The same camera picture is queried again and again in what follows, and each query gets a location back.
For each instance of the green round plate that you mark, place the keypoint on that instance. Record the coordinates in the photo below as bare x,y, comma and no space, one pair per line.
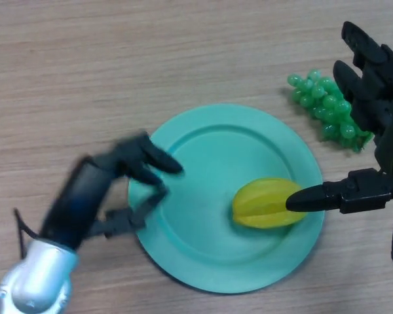
209,255

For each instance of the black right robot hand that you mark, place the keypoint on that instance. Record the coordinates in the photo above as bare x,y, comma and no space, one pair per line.
383,98

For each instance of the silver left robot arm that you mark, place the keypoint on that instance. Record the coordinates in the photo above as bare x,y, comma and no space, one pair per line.
39,278

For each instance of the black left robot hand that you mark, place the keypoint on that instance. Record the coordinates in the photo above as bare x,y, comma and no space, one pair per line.
75,199

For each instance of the green grape bunch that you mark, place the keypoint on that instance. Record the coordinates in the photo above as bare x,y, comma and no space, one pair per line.
321,98

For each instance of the yellow starfruit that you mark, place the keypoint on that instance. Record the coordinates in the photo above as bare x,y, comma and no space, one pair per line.
258,206

